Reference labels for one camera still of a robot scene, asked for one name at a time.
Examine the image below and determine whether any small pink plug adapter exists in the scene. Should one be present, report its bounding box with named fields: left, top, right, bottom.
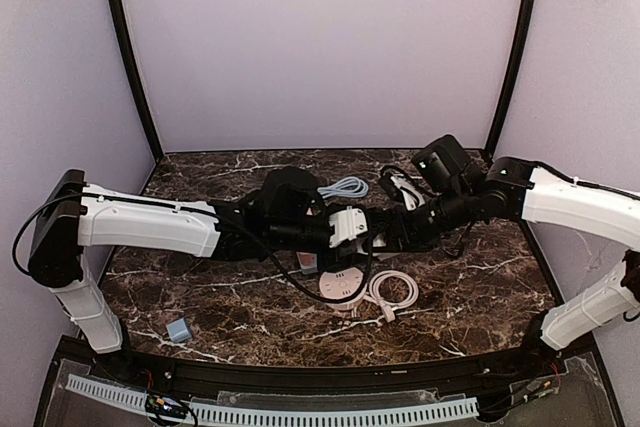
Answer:
left=296, top=252, right=317, bottom=269

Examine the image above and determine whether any white cable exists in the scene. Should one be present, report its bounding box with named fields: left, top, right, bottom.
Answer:
left=363, top=269, right=420, bottom=323

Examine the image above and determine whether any small blue plug adapter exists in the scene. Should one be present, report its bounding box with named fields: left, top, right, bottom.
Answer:
left=166, top=318, right=193, bottom=343

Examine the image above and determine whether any round pink socket hub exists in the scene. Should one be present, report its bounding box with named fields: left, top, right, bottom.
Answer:
left=319, top=267, right=366, bottom=314

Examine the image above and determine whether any white cube socket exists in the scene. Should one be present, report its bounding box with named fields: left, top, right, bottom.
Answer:
left=352, top=234, right=387, bottom=255

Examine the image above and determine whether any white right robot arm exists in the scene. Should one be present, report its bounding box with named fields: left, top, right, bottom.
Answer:
left=379, top=134, right=639, bottom=352

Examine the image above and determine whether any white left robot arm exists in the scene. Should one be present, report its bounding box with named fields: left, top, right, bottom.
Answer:
left=11, top=168, right=336, bottom=355

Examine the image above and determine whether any black front frame rail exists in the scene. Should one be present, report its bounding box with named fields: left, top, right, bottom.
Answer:
left=59, top=334, right=591, bottom=398

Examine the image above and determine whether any white slotted cable duct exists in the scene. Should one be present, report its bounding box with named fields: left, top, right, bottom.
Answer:
left=65, top=374, right=479, bottom=426

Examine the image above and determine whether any black right frame post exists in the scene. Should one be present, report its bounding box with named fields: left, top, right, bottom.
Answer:
left=483, top=0, right=535, bottom=160

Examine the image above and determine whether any black frame post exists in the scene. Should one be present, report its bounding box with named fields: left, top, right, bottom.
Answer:
left=483, top=0, right=535, bottom=160
left=108, top=0, right=164, bottom=163

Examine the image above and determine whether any black left frame post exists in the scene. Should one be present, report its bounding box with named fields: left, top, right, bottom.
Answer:
left=108, top=0, right=164, bottom=163

